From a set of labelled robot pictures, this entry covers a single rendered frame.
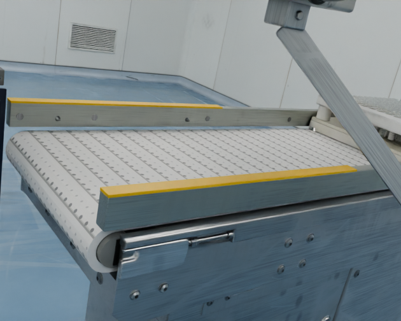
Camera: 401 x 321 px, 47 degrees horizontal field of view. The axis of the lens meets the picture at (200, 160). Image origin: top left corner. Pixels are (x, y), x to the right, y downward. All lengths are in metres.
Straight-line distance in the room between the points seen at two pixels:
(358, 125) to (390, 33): 3.82
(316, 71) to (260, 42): 4.85
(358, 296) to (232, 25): 5.00
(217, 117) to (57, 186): 0.36
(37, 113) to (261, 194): 0.31
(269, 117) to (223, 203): 0.43
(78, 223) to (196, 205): 0.11
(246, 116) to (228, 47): 4.92
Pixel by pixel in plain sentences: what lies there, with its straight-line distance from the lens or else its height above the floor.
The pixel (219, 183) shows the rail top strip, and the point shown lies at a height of 0.95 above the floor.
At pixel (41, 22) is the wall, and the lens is 5.59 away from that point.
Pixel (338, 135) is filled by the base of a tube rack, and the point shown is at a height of 0.92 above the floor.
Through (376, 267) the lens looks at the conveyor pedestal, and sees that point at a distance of 0.92.
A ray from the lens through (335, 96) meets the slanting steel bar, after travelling 0.48.
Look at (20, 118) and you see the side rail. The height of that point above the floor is 0.92.
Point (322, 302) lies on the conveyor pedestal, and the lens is 0.83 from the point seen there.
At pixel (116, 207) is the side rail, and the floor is 0.93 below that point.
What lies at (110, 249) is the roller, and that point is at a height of 0.89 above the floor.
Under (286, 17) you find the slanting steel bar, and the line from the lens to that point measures 0.45.
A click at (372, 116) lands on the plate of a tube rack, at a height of 0.97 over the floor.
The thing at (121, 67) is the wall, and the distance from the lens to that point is 6.03.
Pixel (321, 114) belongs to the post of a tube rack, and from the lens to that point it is 0.93.
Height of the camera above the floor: 1.10
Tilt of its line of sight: 19 degrees down
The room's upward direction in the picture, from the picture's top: 12 degrees clockwise
